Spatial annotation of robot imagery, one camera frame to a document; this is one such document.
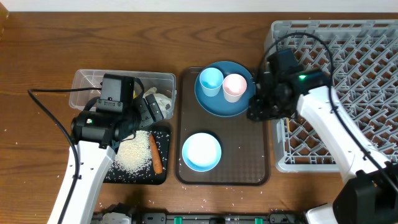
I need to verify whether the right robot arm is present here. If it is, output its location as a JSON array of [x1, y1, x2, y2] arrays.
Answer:
[[247, 49, 397, 223]]

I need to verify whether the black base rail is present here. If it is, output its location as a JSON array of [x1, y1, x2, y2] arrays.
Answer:
[[91, 203, 306, 224]]

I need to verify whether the white napkin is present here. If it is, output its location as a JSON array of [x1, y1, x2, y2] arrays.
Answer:
[[143, 87, 173, 119]]

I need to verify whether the white rice pile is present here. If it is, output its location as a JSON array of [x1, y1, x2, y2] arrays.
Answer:
[[113, 131, 152, 174]]

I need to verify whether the black plastic tray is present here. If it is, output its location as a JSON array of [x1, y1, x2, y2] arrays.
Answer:
[[104, 126, 171, 185]]

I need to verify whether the wooden chopstick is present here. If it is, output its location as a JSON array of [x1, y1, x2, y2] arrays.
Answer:
[[286, 118, 290, 133]]

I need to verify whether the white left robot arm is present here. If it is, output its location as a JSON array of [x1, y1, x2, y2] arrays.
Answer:
[[49, 73, 164, 223]]

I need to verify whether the pink cup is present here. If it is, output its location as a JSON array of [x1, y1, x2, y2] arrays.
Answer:
[[223, 73, 248, 103]]

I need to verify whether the grey dishwasher rack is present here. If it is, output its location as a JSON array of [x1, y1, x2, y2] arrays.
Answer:
[[264, 20, 397, 172]]

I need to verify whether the orange carrot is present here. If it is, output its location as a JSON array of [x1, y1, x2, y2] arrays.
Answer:
[[149, 134, 163, 174]]

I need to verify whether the dark blue plate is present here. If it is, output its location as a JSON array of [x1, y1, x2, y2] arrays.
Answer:
[[195, 61, 256, 117]]

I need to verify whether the clear plastic bin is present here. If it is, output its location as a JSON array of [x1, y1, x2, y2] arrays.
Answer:
[[72, 69, 177, 116]]

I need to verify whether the brown plastic tray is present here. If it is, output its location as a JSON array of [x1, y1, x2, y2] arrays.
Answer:
[[175, 67, 271, 186]]

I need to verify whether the light blue bowl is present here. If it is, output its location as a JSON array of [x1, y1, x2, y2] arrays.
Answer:
[[182, 133, 222, 172]]

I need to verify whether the light blue cup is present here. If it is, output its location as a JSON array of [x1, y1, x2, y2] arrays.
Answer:
[[199, 68, 224, 97]]

